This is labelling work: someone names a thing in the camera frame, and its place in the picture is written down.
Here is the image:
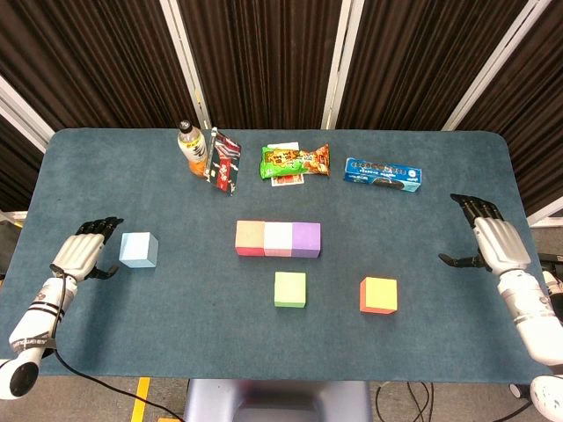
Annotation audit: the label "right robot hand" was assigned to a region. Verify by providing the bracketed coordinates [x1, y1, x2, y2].
[437, 193, 532, 277]

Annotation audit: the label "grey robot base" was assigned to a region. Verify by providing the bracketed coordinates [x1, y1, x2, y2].
[183, 378, 374, 422]

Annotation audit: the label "red white card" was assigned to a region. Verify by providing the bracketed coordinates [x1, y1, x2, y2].
[265, 141, 305, 188]

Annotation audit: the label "yellow floor tape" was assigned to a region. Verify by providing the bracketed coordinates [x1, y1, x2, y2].
[130, 376, 152, 422]

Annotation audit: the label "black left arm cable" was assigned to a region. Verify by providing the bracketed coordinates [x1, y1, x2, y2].
[43, 271, 186, 422]

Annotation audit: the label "pink foam cube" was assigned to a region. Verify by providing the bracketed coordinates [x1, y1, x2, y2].
[262, 221, 295, 258]

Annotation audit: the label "dark brown curtain panel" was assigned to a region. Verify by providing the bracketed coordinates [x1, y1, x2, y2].
[457, 0, 563, 216]
[336, 0, 529, 132]
[0, 116, 45, 212]
[178, 0, 347, 131]
[0, 0, 197, 133]

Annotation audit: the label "blue cookie package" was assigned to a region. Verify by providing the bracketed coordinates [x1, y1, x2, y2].
[342, 156, 424, 194]

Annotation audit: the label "orange drink bottle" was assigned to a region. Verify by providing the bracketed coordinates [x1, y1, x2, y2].
[177, 120, 210, 178]

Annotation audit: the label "red black card box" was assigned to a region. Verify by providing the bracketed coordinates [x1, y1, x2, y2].
[204, 127, 243, 198]

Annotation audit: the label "orange foam cube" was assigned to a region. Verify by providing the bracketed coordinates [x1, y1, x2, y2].
[359, 276, 398, 316]

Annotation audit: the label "light blue foam cube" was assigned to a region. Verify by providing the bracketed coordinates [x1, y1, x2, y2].
[118, 231, 159, 269]

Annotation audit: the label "blue felt table mat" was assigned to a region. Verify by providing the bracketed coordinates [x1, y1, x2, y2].
[0, 127, 549, 384]

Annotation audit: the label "purple foam cube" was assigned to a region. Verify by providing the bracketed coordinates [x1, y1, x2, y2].
[290, 222, 322, 258]

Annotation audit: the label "green foam cube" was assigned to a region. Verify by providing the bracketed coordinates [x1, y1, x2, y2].
[274, 271, 307, 309]

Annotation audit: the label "red foam cube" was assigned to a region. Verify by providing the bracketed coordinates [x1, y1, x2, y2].
[235, 220, 267, 258]

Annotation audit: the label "green orange snack bag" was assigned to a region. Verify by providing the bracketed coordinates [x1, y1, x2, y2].
[260, 143, 331, 180]

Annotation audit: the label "black floor cables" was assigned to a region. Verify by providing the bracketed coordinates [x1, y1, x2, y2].
[374, 381, 436, 422]

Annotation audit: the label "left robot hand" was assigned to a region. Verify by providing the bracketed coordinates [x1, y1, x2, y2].
[48, 215, 125, 282]

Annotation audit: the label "white partition post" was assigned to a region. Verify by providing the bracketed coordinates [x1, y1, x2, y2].
[526, 206, 563, 228]
[442, 0, 541, 132]
[158, 0, 213, 131]
[0, 74, 56, 153]
[320, 0, 355, 131]

